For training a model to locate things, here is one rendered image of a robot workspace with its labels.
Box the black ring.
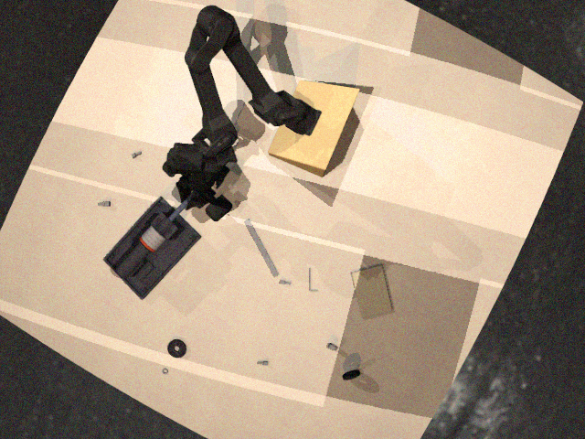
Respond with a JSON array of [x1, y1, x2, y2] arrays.
[[342, 369, 360, 380]]

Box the grey flat bar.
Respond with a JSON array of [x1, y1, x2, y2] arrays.
[[244, 219, 279, 277]]

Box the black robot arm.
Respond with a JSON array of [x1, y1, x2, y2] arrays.
[[166, 5, 322, 188]]

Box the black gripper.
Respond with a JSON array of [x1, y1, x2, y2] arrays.
[[176, 173, 232, 222]]

